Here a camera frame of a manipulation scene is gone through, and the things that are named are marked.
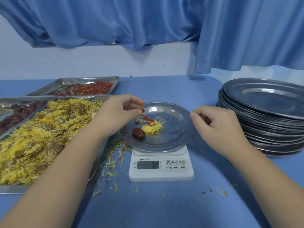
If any narrow blue curtain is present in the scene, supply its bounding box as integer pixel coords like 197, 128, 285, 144
193, 0, 304, 74

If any person's right forearm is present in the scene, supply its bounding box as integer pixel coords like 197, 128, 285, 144
223, 144, 304, 228

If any person's right hand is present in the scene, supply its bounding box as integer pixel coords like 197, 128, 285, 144
190, 105, 253, 163

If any person's left hand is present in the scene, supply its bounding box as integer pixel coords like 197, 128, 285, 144
94, 94, 145, 138

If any rectangular steel tray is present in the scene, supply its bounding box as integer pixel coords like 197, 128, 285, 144
0, 96, 57, 140
0, 94, 114, 194
26, 76, 121, 97

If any stack of steel plates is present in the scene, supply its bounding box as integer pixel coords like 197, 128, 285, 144
217, 78, 304, 157

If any wide blue curtain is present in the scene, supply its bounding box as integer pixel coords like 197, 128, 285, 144
0, 0, 207, 51

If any white digital kitchen scale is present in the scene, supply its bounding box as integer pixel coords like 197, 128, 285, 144
129, 146, 194, 183

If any person's left forearm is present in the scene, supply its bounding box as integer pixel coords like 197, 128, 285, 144
0, 124, 113, 228

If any round steel plate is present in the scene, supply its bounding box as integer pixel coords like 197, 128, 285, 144
118, 102, 197, 154

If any pile of yellow chrysanthemums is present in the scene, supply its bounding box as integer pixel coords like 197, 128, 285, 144
0, 98, 104, 186

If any blue tablecloth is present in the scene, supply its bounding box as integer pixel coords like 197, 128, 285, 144
0, 74, 304, 228

